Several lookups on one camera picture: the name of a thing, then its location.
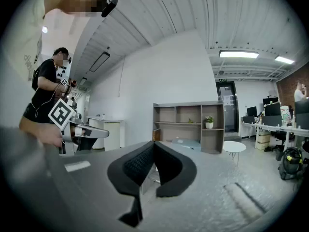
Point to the grey wooden shelf unit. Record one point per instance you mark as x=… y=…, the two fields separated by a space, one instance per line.
x=188 y=127

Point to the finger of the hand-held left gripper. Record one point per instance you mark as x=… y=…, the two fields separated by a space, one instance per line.
x=85 y=144

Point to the round white side table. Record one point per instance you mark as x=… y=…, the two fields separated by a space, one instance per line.
x=234 y=146

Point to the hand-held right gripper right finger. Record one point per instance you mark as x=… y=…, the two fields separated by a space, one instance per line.
x=186 y=173

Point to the person's cream shirt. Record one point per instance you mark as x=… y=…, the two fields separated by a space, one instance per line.
x=29 y=33

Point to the black head-mounted camera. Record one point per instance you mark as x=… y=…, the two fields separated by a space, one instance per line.
x=108 y=7

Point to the person's left hand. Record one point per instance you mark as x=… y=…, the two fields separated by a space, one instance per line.
x=54 y=136

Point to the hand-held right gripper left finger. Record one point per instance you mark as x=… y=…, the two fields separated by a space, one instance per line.
x=116 y=175

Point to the white potted flower plant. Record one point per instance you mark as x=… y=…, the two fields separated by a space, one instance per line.
x=209 y=123

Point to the green exit sign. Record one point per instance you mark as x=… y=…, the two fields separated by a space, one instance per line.
x=223 y=80

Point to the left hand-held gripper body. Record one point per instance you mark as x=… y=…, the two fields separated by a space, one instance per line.
x=60 y=113

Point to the person's left forearm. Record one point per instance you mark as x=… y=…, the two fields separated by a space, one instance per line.
x=31 y=129

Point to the black computer monitor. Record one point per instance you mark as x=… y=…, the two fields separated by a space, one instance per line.
x=271 y=109
x=251 y=111

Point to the green leaf sprig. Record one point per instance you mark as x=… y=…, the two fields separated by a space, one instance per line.
x=191 y=120

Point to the black glass door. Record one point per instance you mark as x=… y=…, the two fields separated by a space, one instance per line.
x=227 y=107

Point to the white office desk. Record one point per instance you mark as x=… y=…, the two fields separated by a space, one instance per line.
x=265 y=127

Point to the cardboard box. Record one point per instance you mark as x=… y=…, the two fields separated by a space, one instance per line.
x=262 y=140

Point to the white ceiling light panel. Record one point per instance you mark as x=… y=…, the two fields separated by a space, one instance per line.
x=284 y=60
x=239 y=54

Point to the brown book with gold print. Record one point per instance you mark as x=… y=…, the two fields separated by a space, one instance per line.
x=156 y=134

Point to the black and yellow vacuum cleaner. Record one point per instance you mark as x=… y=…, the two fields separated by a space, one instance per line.
x=290 y=163

